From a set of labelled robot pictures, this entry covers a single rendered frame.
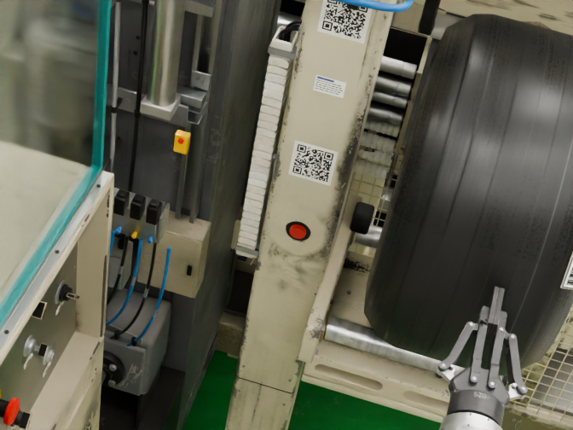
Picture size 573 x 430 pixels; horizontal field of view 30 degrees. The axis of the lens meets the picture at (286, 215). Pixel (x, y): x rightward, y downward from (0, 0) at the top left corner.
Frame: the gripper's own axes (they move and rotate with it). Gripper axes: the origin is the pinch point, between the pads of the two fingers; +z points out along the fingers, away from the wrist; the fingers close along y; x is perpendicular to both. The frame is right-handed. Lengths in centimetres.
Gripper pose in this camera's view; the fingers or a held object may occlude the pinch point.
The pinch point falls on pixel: (494, 310)
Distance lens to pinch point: 161.3
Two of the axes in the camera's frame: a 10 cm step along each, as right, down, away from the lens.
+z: 2.7, -7.2, 6.5
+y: -9.6, -2.8, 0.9
